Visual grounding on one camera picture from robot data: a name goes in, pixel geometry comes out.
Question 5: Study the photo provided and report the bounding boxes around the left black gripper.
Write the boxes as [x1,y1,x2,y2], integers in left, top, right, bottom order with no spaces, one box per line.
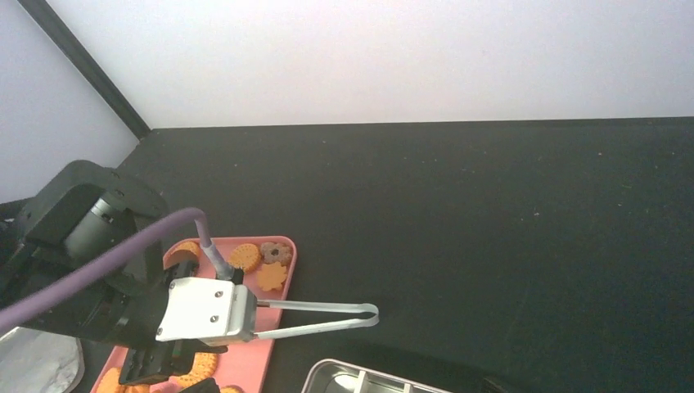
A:
[116,260,228,386]

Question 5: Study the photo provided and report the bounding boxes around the metal serving tongs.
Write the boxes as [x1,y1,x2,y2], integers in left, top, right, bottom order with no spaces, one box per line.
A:
[251,300,380,341]

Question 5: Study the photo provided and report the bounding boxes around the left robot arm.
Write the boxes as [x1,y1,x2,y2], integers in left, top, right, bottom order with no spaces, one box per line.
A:
[1,160,225,385]

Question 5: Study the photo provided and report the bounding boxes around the clear plastic tin lid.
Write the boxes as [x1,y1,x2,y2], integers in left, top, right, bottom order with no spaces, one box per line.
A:
[1,327,84,393]

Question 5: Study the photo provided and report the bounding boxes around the round orange cracker cookie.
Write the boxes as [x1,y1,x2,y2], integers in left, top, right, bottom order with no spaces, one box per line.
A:
[227,243,262,273]

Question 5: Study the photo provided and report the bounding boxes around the pink cookie tray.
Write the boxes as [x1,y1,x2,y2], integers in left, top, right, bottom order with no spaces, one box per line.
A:
[92,236,297,392]

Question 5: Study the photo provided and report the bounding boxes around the orange flower cookie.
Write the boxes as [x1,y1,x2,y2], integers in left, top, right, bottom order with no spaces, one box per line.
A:
[255,262,288,291]

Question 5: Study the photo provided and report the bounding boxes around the brown flower jam cookie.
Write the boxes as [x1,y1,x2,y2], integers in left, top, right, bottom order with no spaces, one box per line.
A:
[259,242,293,266]

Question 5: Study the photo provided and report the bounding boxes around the white divided cookie tin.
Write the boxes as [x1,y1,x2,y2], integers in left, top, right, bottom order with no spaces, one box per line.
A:
[301,359,445,393]

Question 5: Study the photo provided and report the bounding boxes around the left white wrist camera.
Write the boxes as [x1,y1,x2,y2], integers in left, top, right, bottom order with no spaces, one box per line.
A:
[160,277,257,346]

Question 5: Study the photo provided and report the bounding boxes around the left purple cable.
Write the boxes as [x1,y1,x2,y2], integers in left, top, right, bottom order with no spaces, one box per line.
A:
[0,207,235,337]

